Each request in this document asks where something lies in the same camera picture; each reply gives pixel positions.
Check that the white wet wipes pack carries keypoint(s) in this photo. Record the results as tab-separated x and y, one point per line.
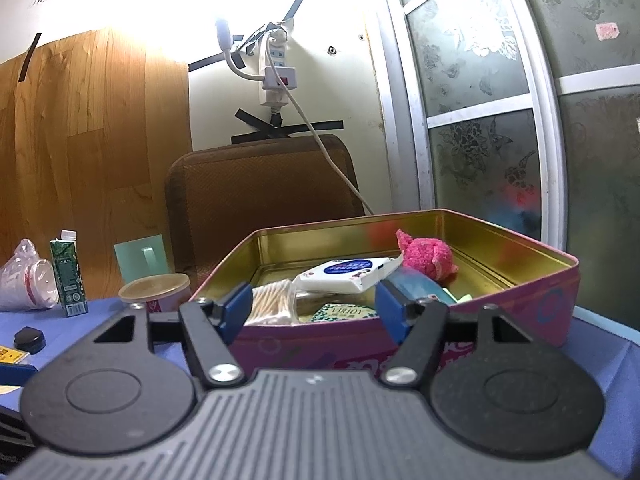
347	276

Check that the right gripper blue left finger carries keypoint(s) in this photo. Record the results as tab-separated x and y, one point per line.
235	309

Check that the wooden panel board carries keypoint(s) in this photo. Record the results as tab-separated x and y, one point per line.
90	125

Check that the blue plastic bag roll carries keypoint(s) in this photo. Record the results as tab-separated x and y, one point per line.
415	285

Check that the bag of cotton swabs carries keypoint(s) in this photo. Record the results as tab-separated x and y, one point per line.
274	304

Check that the green drink carton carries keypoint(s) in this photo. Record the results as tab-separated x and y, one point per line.
67	273

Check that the green white tissue packet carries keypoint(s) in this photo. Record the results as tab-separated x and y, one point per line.
342	312

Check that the pink fuzzy sock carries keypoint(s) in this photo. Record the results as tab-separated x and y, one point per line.
429	256

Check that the bagged paper cups stack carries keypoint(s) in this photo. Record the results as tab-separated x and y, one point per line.
27	281

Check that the yellow card packet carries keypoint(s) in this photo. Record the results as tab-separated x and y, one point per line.
12	356

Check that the mint green mug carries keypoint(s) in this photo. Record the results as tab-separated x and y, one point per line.
141	258

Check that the black round lid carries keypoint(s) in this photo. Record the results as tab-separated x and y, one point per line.
30	340

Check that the white power strip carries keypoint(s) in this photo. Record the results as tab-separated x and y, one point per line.
275	78

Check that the white framed frosted glass door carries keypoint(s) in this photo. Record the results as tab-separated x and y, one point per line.
524	113

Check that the paper snack cup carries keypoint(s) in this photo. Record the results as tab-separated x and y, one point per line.
158	293

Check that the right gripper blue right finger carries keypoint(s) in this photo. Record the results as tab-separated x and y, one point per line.
395	310

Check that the blue patterned tablecloth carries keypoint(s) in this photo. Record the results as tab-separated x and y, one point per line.
607	350

